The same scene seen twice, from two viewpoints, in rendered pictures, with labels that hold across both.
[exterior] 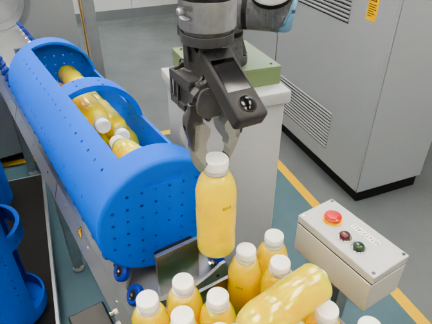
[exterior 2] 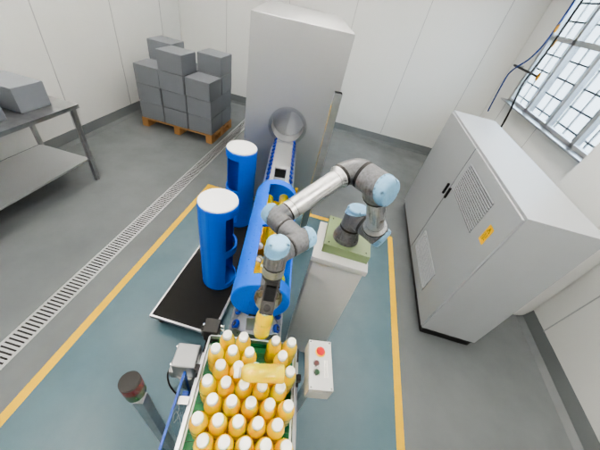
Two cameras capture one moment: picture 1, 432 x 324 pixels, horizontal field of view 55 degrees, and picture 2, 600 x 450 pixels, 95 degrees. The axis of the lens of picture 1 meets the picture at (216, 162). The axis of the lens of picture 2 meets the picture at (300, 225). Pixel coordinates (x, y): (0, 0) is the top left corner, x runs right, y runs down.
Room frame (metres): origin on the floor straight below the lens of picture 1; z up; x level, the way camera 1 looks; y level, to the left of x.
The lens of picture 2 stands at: (0.04, -0.28, 2.27)
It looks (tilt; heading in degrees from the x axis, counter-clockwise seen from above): 41 degrees down; 25
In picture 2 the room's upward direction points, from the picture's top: 14 degrees clockwise
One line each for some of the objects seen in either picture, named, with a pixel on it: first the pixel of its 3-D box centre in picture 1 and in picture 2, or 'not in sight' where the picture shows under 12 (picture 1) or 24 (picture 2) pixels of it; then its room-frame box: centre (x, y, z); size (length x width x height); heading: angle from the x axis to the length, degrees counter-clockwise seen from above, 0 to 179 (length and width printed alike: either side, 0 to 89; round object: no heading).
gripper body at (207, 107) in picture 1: (204, 71); (270, 281); (0.56, 0.02, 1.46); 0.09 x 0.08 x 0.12; 33
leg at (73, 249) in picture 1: (66, 224); not in sight; (1.46, 0.71, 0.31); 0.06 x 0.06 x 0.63; 33
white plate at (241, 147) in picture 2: not in sight; (242, 147); (1.81, 1.30, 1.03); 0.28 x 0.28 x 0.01
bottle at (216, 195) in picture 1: (216, 208); (263, 321); (0.53, 0.00, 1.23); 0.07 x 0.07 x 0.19
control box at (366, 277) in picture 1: (346, 251); (318, 368); (0.60, -0.27, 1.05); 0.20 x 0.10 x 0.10; 33
